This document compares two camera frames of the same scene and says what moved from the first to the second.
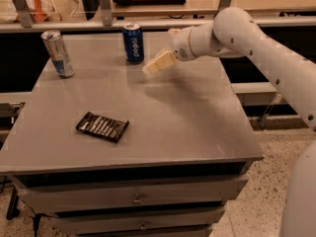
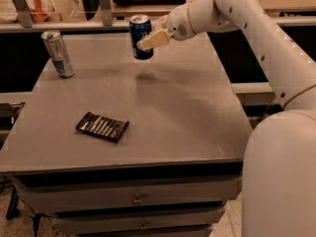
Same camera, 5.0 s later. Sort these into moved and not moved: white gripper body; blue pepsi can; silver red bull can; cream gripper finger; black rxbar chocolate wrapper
Moved: white gripper body; blue pepsi can; cream gripper finger
Not moved: black rxbar chocolate wrapper; silver red bull can
